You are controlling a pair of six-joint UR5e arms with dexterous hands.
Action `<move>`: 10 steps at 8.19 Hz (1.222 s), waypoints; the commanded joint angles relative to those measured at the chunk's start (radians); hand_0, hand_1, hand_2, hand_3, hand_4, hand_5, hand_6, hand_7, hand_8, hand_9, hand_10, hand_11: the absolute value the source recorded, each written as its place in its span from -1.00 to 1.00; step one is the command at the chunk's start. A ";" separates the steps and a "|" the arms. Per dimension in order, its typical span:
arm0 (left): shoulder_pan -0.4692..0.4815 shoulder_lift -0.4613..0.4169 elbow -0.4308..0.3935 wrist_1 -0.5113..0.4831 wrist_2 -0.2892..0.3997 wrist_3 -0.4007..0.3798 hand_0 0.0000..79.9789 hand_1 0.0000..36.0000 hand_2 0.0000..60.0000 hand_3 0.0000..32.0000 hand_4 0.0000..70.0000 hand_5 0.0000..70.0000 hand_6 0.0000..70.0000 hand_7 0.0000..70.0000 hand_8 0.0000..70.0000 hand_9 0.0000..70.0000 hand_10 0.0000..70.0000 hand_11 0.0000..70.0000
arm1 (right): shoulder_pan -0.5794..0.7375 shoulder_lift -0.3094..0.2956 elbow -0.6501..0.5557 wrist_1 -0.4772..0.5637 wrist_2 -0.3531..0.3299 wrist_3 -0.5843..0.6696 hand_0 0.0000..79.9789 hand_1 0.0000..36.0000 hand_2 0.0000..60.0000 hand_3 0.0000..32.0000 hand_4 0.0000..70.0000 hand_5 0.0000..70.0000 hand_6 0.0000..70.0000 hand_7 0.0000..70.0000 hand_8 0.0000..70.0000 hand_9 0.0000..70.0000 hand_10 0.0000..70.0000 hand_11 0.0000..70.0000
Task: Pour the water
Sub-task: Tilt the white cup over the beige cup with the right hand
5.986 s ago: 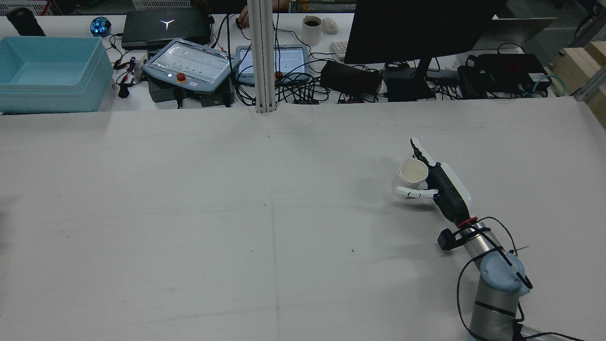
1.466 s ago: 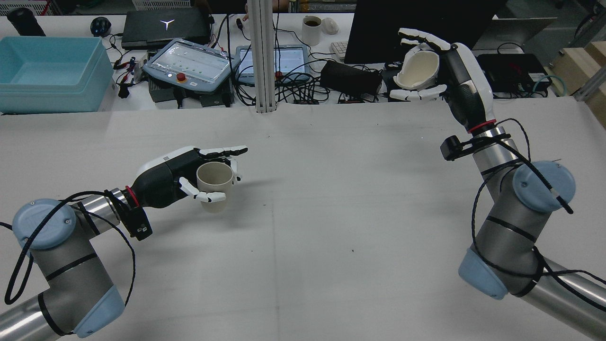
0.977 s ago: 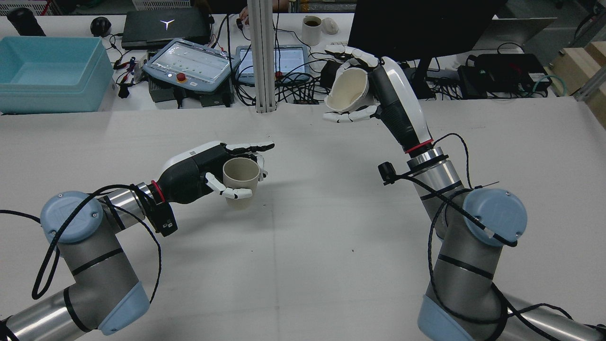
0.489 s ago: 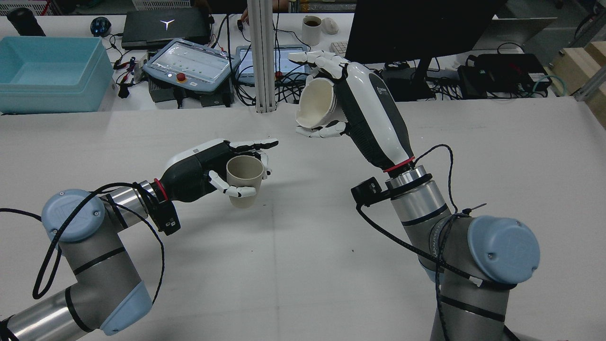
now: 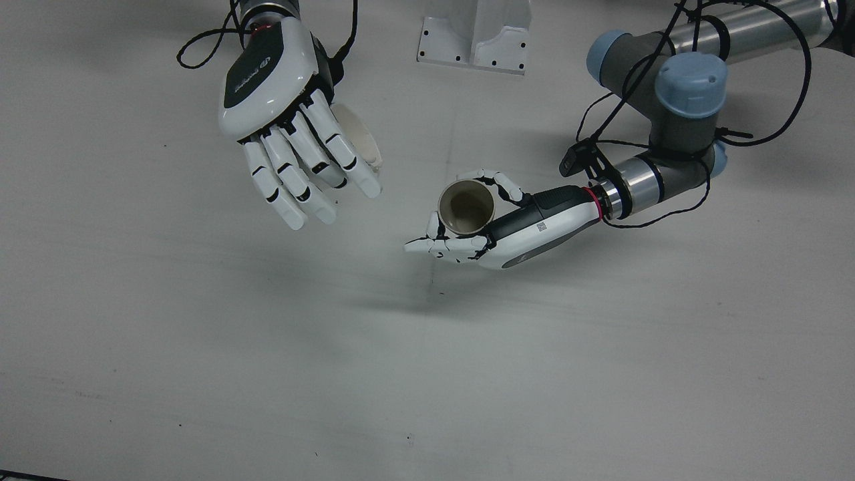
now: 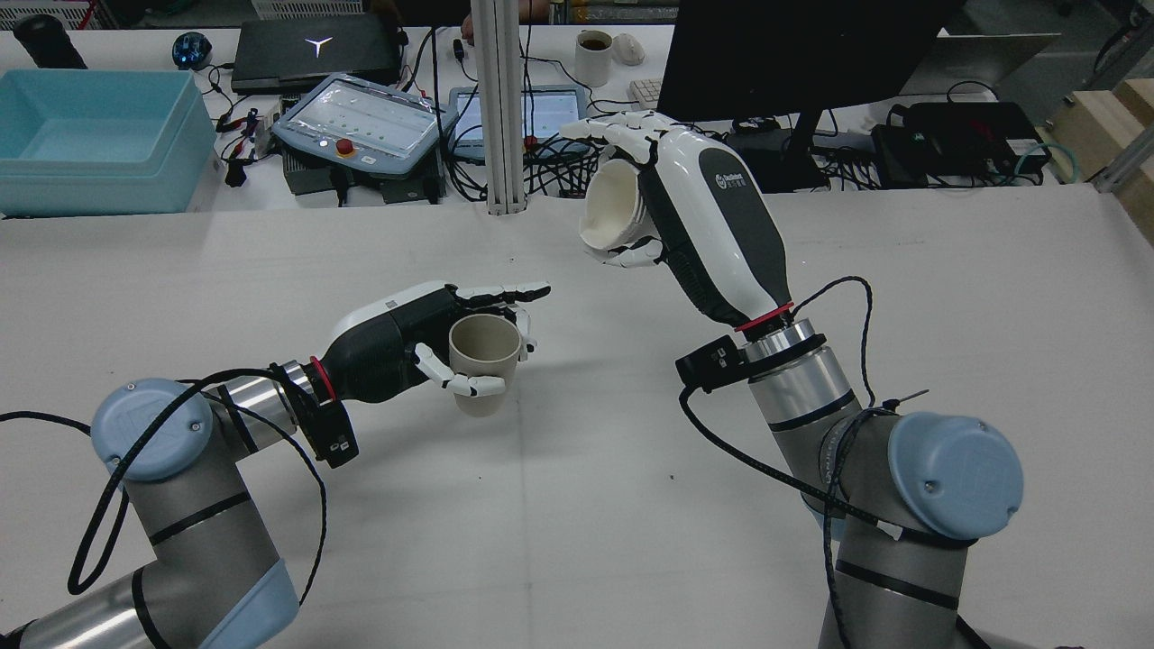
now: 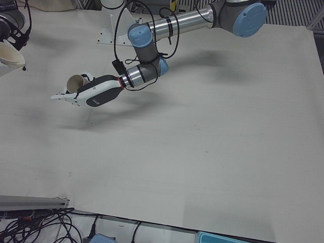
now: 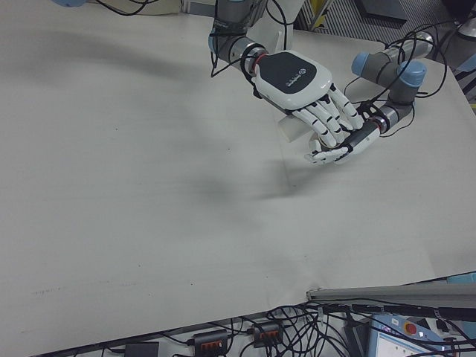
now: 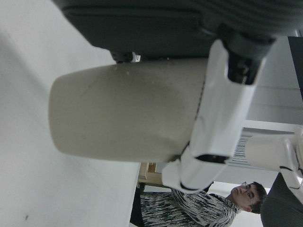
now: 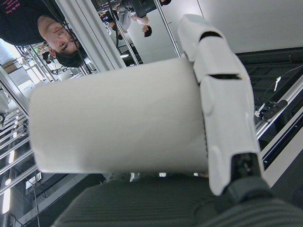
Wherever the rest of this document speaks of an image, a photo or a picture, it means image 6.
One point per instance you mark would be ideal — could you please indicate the black monitor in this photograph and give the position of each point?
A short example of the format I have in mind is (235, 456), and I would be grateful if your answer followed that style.
(793, 54)

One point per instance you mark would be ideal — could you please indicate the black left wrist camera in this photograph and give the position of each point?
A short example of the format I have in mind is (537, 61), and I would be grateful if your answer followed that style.
(329, 437)

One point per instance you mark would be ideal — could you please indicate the white basket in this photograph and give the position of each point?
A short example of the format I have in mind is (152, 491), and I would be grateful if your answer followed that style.
(45, 13)
(306, 7)

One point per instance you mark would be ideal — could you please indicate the black laptop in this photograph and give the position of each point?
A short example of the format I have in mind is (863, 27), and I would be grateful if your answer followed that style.
(315, 50)

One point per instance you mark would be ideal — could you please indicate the black docking box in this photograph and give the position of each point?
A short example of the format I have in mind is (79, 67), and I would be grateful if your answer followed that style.
(965, 131)

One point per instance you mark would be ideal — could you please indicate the light blue plastic bin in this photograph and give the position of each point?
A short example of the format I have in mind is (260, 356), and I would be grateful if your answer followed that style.
(99, 171)

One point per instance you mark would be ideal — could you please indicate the white computer mouse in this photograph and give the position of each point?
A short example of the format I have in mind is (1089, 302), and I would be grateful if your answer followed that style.
(628, 50)

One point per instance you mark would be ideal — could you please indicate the white paper cup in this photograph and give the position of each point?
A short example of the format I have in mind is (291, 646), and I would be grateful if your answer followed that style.
(485, 347)
(613, 207)

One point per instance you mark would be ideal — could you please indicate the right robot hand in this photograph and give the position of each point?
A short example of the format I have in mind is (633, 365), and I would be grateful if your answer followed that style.
(721, 225)

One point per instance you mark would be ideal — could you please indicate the wooden crate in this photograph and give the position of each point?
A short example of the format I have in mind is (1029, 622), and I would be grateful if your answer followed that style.
(1113, 117)

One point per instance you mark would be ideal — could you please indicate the black cylinder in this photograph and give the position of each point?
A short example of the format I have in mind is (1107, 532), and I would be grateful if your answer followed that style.
(50, 43)

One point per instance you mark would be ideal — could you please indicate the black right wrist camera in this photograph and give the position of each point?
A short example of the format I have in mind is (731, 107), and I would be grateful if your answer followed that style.
(712, 361)

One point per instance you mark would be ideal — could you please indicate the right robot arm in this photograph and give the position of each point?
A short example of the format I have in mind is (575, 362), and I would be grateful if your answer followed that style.
(902, 586)

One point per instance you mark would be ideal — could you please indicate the white keyboard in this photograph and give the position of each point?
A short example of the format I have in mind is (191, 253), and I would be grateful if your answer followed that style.
(645, 93)

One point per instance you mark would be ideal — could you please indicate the blue round device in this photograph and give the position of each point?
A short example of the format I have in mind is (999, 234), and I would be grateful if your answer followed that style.
(191, 51)

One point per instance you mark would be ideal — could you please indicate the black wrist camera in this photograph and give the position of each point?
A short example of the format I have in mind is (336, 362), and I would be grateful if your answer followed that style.
(329, 437)
(712, 361)

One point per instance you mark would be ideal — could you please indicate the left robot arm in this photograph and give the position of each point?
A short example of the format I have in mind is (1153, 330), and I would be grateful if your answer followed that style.
(189, 541)

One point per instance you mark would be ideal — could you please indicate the aluminium profile camera frame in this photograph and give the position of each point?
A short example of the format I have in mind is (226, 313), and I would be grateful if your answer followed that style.
(500, 108)

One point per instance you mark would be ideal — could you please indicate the white coffee mug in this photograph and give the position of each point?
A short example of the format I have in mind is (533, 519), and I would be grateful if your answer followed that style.
(593, 65)

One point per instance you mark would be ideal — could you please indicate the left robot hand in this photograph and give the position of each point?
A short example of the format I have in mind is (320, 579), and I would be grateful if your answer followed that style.
(379, 347)

